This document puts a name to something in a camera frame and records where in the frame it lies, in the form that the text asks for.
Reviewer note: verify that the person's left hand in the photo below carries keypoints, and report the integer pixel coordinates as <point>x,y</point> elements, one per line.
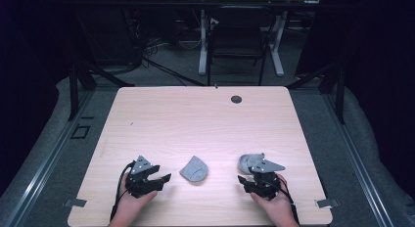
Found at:
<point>130,205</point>

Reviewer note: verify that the black tape square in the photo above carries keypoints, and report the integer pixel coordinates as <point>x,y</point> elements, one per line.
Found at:
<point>73,131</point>

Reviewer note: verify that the aluminium floor rail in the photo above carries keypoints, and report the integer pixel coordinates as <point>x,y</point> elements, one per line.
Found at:
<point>357,163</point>
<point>49,163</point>

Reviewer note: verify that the grey sock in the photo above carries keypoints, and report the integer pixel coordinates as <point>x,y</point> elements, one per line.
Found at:
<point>194,170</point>
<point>248,161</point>

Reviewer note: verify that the person's right hand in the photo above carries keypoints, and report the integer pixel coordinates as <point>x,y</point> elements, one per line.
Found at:
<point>277,209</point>

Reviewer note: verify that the black chair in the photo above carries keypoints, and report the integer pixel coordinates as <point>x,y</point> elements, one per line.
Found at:
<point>238,37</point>

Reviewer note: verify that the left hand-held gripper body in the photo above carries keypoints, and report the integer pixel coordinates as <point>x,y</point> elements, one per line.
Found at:
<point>139,183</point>

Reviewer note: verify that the dark round table grommet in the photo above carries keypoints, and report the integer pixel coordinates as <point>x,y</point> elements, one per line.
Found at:
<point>236,99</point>

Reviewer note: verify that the black metal frame stand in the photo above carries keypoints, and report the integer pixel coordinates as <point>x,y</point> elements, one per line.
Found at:
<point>340,96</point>
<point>73,90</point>

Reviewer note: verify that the white desk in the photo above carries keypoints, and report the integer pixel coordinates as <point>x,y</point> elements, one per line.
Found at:
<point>203,41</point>

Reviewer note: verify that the grey tape piece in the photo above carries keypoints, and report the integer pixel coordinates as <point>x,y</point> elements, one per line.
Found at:
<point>327,203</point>
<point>75,203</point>

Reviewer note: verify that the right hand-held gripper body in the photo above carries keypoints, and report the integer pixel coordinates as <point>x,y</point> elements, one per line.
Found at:
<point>267,183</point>

